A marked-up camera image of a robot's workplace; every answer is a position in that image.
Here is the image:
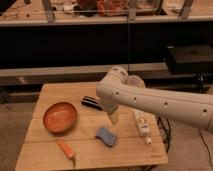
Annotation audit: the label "orange ceramic bowl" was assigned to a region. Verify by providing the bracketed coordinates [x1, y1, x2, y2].
[43, 102, 77, 133]

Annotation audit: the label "black box on shelf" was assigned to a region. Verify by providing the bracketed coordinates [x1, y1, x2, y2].
[165, 45, 213, 74]

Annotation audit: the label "long metal shelf rail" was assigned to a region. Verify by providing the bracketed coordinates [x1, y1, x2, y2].
[0, 63, 170, 86]

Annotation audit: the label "blue sponge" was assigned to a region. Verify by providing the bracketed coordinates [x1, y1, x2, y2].
[95, 127, 117, 147]

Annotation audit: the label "black floor cables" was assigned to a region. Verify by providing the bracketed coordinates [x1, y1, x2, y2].
[155, 114, 213, 168]

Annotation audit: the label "black striped case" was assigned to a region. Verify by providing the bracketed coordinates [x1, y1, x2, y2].
[81, 96, 102, 110]

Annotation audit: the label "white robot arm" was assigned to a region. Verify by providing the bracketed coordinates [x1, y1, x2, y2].
[96, 66, 213, 133]

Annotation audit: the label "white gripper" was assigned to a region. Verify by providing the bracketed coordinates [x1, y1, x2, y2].
[101, 101, 119, 125]

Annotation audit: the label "white squeeze bottle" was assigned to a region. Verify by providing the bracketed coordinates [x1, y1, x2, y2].
[133, 110, 152, 144]

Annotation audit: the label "orange pepper with green stem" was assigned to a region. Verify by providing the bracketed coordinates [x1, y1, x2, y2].
[57, 139, 76, 164]

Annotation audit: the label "wooden folding table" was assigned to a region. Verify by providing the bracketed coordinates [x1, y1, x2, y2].
[15, 82, 168, 171]

